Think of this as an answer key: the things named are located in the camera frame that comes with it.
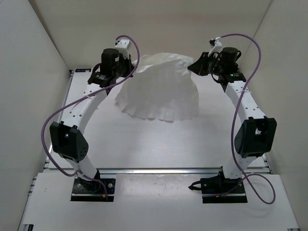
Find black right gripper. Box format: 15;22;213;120
188;53;225;77

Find white pleated skirt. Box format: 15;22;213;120
115;52;199;122

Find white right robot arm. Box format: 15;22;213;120
188;47;277;193

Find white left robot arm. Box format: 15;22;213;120
50;48;133;192

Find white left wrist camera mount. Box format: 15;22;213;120
115;39;130;59

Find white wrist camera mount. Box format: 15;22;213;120
115;39;130;59
208;37;223;57

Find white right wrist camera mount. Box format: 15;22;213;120
208;37;223;57

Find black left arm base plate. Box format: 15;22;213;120
71;175;116;202

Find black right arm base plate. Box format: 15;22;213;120
188;172;248;204

